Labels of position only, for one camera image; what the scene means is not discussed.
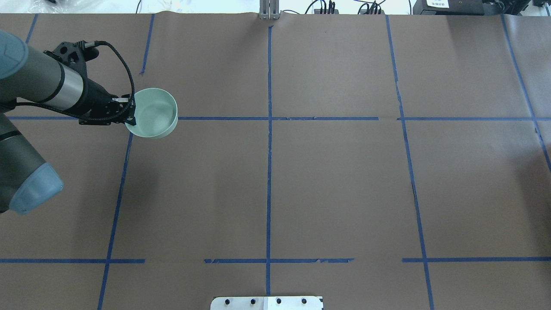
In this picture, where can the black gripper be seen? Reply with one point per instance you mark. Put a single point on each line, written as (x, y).
(95, 100)

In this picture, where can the light green bowl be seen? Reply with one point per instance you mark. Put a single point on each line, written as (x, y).
(156, 114)

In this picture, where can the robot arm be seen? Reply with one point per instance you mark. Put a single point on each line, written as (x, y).
(56, 81)

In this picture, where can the black device on bench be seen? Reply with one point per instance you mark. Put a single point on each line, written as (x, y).
(460, 7)

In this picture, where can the aluminium frame post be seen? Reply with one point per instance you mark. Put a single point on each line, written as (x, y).
(269, 9)

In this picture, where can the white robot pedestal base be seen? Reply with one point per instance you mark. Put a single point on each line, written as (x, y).
(268, 303)

